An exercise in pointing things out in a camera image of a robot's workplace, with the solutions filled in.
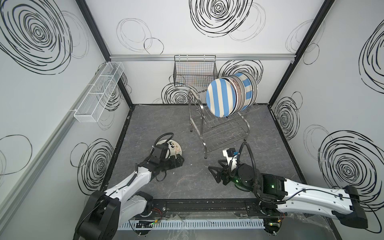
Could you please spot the black wire wall basket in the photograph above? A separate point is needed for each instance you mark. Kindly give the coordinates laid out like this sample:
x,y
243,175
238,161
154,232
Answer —
x,y
195,73

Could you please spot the aluminium wall rail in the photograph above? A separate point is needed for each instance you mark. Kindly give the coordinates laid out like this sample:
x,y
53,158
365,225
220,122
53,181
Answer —
x,y
204,57

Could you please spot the stainless steel dish rack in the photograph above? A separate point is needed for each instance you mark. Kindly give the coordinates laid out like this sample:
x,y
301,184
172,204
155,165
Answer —
x,y
213,132

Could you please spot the white mesh wall shelf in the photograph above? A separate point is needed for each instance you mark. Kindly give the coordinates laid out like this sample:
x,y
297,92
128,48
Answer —
x,y
97,97

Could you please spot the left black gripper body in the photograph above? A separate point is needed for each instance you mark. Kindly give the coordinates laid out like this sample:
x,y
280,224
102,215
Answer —
x,y
173,161

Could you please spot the orange sunburst plate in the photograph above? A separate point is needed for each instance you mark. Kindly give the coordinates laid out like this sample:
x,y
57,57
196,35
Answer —
x,y
241,92

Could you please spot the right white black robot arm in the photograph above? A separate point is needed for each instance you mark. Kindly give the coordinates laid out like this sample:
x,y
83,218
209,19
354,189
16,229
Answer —
x,y
279,195

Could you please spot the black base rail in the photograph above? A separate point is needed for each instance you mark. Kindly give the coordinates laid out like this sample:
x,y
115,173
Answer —
x,y
204,205

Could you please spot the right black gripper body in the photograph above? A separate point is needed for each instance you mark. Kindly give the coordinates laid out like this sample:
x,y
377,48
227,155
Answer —
x,y
224,173

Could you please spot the white plate green cloud outline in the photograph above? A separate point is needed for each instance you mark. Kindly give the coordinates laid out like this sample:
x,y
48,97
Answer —
x,y
255,91

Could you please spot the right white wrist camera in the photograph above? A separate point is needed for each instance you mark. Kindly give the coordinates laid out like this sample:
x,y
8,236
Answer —
x,y
231,155

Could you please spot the green red rimmed white plate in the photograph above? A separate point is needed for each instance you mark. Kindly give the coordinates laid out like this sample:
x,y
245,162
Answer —
x,y
233,85

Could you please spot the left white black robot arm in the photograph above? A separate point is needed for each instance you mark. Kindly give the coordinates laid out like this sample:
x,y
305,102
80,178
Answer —
x,y
106,211

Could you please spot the blue striped plate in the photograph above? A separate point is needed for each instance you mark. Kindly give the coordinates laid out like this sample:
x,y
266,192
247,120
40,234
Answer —
x,y
221,98
249,85

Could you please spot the white slotted cable duct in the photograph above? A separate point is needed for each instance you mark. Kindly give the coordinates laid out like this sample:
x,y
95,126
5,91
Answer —
x,y
190,224

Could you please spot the cream plate with black drawing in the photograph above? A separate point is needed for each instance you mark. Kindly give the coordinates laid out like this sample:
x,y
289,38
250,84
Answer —
x,y
177,148

